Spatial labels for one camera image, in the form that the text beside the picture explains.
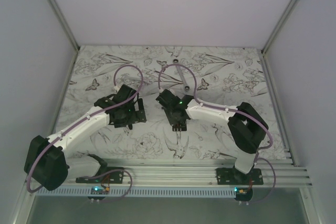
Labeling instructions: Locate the aluminium frame post right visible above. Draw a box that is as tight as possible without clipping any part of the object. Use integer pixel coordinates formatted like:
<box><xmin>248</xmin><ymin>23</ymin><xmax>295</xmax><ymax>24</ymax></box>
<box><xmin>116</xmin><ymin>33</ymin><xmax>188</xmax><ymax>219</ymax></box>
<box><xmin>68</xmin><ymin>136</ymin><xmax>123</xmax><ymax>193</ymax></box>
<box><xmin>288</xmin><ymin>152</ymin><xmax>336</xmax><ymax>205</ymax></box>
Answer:
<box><xmin>261</xmin><ymin>0</ymin><xmax>300</xmax><ymax>57</ymax></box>

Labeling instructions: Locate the black mounting plate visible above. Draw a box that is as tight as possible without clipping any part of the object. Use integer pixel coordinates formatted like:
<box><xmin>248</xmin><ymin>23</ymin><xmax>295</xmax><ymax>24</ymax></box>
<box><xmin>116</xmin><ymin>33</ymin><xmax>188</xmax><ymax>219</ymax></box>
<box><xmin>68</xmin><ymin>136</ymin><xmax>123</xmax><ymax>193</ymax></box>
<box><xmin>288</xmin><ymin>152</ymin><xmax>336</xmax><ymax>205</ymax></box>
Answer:
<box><xmin>215</xmin><ymin>167</ymin><xmax>264</xmax><ymax>185</ymax></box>
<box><xmin>76</xmin><ymin>167</ymin><xmax>124</xmax><ymax>184</ymax></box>

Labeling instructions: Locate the black fuse box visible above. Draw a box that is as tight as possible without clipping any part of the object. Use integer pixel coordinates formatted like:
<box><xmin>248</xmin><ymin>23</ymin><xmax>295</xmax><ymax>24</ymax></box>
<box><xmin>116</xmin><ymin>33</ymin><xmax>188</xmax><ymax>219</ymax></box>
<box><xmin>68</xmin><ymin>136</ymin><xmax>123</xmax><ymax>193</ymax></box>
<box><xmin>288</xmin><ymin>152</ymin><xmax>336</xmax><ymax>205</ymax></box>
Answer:
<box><xmin>172</xmin><ymin>121</ymin><xmax>187</xmax><ymax>132</ymax></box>

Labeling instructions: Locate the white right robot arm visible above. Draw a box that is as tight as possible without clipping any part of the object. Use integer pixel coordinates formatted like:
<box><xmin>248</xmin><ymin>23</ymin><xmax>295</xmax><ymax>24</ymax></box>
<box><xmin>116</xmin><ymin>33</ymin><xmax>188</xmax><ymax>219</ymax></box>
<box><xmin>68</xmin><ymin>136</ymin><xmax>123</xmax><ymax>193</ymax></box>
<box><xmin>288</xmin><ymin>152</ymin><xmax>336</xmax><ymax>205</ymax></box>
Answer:
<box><xmin>156</xmin><ymin>89</ymin><xmax>269</xmax><ymax>185</ymax></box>

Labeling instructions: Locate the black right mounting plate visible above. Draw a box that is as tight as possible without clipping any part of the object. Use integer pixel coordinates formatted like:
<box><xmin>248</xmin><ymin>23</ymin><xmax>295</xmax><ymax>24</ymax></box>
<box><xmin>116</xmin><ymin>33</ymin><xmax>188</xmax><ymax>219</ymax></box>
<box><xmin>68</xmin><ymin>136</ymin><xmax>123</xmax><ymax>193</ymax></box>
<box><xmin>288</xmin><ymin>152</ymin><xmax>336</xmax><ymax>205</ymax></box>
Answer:
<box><xmin>215</xmin><ymin>167</ymin><xmax>264</xmax><ymax>185</ymax></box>

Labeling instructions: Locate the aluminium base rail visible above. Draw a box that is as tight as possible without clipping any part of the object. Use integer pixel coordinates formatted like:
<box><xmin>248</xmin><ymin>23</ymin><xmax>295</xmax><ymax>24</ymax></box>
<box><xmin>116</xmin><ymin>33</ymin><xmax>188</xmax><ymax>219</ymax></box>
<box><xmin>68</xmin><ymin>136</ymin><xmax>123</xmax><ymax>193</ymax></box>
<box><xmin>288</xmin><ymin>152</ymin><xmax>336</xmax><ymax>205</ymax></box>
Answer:
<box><xmin>62</xmin><ymin>158</ymin><xmax>313</xmax><ymax>188</ymax></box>

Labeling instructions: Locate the white slotted cable duct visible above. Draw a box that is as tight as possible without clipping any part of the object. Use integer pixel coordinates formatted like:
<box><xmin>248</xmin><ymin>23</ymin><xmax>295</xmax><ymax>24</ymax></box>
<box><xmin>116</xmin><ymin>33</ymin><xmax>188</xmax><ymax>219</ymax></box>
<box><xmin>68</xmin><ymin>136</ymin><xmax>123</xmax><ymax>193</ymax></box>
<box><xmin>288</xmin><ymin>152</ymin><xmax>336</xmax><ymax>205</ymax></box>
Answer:
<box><xmin>37</xmin><ymin>186</ymin><xmax>238</xmax><ymax>198</ymax></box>

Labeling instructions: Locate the aluminium frame post left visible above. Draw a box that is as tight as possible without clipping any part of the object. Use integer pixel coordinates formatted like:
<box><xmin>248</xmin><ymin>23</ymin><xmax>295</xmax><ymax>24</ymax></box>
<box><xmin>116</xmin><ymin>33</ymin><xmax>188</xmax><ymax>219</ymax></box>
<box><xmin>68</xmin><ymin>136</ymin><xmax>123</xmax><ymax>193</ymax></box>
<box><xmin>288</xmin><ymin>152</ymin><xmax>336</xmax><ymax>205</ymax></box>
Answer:
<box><xmin>47</xmin><ymin>0</ymin><xmax>80</xmax><ymax>51</ymax></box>

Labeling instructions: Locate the silver ratchet wrench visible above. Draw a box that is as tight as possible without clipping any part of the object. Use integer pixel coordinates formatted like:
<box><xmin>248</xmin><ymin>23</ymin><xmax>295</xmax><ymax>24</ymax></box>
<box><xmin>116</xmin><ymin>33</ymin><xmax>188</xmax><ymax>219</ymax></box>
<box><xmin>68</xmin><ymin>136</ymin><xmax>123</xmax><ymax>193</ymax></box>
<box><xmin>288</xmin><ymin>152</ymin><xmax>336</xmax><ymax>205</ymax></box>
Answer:
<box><xmin>173</xmin><ymin>58</ymin><xmax>190</xmax><ymax>93</ymax></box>

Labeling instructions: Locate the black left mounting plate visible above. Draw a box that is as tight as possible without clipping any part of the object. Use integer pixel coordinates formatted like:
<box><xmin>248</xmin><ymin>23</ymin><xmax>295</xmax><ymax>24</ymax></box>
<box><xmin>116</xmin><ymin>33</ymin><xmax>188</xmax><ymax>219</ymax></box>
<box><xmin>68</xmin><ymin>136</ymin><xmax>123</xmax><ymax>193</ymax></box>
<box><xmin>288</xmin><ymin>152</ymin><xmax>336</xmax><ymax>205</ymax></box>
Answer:
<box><xmin>76</xmin><ymin>167</ymin><xmax>124</xmax><ymax>184</ymax></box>

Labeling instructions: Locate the aluminium frame post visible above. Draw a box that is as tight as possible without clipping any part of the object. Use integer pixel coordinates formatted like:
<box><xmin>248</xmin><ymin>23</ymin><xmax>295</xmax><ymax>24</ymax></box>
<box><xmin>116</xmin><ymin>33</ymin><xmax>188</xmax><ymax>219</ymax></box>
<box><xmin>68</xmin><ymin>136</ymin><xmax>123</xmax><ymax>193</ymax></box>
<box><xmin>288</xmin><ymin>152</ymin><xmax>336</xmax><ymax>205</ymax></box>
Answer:
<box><xmin>47</xmin><ymin>0</ymin><xmax>80</xmax><ymax>51</ymax></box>
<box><xmin>261</xmin><ymin>0</ymin><xmax>300</xmax><ymax>57</ymax></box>

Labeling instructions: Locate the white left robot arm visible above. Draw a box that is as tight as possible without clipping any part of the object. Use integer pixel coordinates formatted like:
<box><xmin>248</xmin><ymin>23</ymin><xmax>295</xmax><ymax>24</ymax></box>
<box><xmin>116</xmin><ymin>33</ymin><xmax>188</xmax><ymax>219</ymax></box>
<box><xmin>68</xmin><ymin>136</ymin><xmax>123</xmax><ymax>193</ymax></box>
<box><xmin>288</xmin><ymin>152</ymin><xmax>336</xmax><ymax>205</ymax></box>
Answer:
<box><xmin>24</xmin><ymin>84</ymin><xmax>145</xmax><ymax>193</ymax></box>

